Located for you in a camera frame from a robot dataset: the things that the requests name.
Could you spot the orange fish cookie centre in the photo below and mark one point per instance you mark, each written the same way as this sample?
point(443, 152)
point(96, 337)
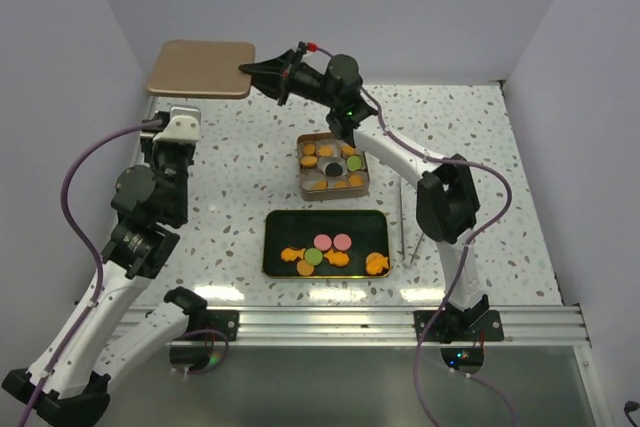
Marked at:
point(337, 258)

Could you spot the dark green gold-rimmed tray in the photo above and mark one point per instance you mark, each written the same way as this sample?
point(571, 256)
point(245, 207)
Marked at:
point(297, 229)

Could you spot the pink sandwich cookie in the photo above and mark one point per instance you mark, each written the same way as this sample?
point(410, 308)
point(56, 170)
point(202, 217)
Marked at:
point(323, 242)
point(342, 242)

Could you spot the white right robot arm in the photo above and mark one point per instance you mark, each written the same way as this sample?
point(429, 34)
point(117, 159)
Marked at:
point(446, 198)

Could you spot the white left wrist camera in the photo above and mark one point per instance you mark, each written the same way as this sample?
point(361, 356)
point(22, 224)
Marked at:
point(180, 125)

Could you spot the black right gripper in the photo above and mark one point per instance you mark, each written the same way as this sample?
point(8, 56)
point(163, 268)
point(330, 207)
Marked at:
point(276, 78)

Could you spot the aluminium table rail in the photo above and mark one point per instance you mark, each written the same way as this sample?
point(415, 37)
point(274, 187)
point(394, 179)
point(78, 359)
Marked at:
point(352, 326)

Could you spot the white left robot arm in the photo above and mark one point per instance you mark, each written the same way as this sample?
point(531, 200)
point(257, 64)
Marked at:
point(71, 383)

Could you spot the orange scalloped cookie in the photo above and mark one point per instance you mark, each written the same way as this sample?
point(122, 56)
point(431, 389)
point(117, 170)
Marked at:
point(355, 181)

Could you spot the black sandwich cookie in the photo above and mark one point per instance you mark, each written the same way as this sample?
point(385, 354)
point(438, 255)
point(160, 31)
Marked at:
point(333, 169)

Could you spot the orange fish cookie left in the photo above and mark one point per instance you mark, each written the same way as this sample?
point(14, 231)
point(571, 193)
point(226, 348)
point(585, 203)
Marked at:
point(290, 254)

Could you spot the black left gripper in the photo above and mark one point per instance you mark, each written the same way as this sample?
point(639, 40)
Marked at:
point(149, 145)

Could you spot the plain orange round cookie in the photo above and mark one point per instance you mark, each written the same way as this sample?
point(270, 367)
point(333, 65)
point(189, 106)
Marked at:
point(304, 268)

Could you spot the gold cookie tin box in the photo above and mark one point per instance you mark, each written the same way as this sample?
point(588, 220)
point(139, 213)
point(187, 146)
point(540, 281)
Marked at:
point(308, 176)

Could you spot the green sandwich cookie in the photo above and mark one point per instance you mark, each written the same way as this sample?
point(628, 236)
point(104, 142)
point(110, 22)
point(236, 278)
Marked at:
point(354, 163)
point(313, 256)

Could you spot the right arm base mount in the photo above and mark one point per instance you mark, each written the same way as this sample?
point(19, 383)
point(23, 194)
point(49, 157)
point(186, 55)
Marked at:
point(435, 327)

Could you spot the orange dotted round cookie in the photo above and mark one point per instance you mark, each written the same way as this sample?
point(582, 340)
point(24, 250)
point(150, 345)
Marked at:
point(308, 161)

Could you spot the gold tin lid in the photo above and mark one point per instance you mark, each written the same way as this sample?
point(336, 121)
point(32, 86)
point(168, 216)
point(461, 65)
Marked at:
point(201, 69)

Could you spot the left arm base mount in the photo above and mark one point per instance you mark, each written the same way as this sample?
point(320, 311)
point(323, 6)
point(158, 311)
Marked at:
point(226, 321)

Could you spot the silver metal tongs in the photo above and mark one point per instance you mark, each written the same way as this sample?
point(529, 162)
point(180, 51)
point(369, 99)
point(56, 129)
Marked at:
point(411, 235)

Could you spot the orange fish cookie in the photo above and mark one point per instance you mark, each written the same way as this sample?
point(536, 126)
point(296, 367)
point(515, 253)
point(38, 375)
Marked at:
point(337, 258)
point(376, 264)
point(290, 254)

